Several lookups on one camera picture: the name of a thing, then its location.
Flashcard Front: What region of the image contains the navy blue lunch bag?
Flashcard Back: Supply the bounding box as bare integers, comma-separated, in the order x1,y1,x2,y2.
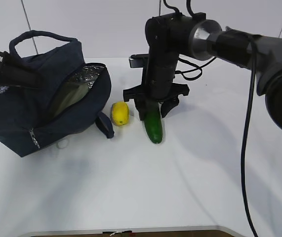
0,30,114,157

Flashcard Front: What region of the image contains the yellow lemon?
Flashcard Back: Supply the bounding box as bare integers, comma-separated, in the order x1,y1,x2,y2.
111,101,129,126

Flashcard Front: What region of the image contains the silver zipper pull ring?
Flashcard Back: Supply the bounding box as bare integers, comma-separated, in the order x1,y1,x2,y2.
56,138,70,150

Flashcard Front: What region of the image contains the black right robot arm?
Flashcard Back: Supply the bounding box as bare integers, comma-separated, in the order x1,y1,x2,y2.
123,13,282,130

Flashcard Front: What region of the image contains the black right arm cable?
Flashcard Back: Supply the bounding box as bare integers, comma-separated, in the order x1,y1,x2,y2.
162,0,259,237

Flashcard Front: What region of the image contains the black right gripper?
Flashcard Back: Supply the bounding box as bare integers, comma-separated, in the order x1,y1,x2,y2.
123,56,189,121

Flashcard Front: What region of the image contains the green cucumber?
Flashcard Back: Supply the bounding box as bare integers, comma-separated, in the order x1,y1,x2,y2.
144,100,163,144

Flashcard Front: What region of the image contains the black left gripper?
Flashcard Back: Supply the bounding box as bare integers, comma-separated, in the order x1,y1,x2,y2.
0,52,43,89

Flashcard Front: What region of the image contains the glass container green lid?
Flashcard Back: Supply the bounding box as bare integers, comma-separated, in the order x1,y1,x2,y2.
48,82,92,119

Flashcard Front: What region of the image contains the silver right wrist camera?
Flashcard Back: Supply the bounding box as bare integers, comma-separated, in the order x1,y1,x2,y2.
129,54,149,68

